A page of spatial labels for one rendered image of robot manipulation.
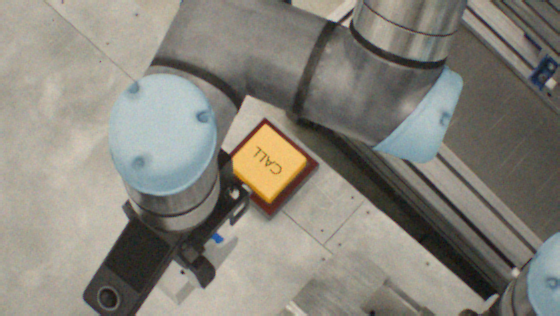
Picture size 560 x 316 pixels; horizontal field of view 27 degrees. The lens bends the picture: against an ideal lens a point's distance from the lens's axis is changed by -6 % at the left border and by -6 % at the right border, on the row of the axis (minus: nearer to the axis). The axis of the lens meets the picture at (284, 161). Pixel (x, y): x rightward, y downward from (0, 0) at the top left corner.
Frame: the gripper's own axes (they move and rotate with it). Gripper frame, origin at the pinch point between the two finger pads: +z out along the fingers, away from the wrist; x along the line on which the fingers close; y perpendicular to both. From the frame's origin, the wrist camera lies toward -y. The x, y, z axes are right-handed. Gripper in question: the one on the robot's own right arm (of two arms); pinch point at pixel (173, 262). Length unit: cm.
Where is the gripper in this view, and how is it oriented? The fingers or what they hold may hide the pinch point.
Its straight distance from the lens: 117.1
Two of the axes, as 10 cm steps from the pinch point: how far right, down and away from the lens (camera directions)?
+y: 6.7, -7.1, 2.4
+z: -0.2, 3.1, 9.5
